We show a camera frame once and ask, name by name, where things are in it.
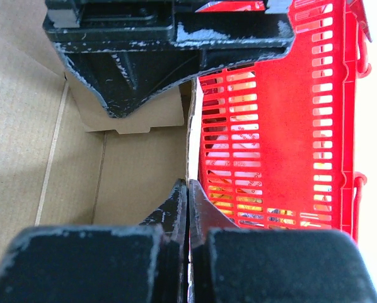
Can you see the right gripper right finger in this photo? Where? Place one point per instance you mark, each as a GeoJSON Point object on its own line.
{"type": "Point", "coordinates": [231, 264]}

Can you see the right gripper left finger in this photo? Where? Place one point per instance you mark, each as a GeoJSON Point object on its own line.
{"type": "Point", "coordinates": [146, 262]}

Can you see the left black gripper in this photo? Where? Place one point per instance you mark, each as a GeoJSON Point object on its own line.
{"type": "Point", "coordinates": [128, 52]}

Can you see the brown cardboard box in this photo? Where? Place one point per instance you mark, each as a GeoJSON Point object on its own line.
{"type": "Point", "coordinates": [53, 172]}

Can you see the red plastic shopping basket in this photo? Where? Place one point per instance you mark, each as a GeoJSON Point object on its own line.
{"type": "Point", "coordinates": [277, 137]}

